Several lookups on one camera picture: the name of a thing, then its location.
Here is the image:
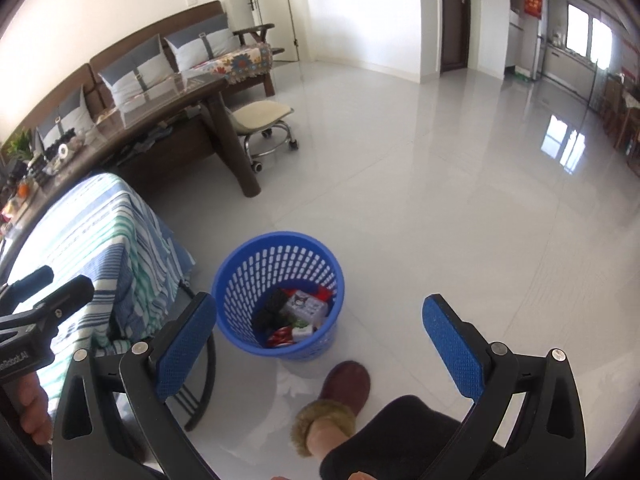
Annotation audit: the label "brown wooden sofa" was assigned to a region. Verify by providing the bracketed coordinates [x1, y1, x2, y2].
[0, 0, 286, 161]

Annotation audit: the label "grey white sofa pillow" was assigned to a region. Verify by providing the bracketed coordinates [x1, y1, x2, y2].
[37, 85, 96, 147]
[165, 14, 239, 74]
[97, 35, 171, 106]

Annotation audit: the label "dark wooden door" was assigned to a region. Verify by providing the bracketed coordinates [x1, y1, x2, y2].
[440, 0, 471, 74]

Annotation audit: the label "white cartoon tissue pack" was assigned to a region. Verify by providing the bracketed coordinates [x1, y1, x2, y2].
[285, 292, 331, 329]

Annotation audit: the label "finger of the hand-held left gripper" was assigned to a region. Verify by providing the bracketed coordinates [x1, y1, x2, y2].
[0, 275, 96, 334]
[0, 266, 55, 307]

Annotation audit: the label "blue plastic mesh basket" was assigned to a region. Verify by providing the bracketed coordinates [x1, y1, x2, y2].
[211, 231, 346, 362]

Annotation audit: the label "person's left hand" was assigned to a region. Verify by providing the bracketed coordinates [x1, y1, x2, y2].
[16, 375, 54, 446]

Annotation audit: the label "floral sofa throw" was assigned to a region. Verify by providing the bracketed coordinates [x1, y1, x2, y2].
[187, 42, 274, 86]

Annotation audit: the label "brown furry slipper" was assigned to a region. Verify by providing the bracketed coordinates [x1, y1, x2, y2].
[292, 360, 372, 458]

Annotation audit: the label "green potted plant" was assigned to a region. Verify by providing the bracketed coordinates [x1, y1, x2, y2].
[0, 130, 34, 161]

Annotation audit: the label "dark wooden coffee table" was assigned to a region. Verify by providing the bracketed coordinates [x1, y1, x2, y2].
[0, 75, 264, 199]

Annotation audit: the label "person's leg black pants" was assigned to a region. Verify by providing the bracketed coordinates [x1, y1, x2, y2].
[320, 395, 501, 480]

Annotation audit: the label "cream rolling stool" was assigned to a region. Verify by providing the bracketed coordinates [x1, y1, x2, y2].
[231, 100, 301, 174]

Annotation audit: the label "kitchen window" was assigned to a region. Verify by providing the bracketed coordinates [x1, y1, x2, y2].
[567, 2, 614, 69]

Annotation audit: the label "blue green striped tablecloth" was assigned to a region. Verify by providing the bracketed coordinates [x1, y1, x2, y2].
[5, 172, 197, 411]

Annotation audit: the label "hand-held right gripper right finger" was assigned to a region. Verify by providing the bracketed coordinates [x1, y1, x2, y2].
[421, 294, 587, 480]

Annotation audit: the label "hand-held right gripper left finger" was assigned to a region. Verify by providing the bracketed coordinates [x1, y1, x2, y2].
[50, 291, 221, 480]

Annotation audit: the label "white door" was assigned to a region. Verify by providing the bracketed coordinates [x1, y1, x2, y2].
[242, 0, 301, 61]

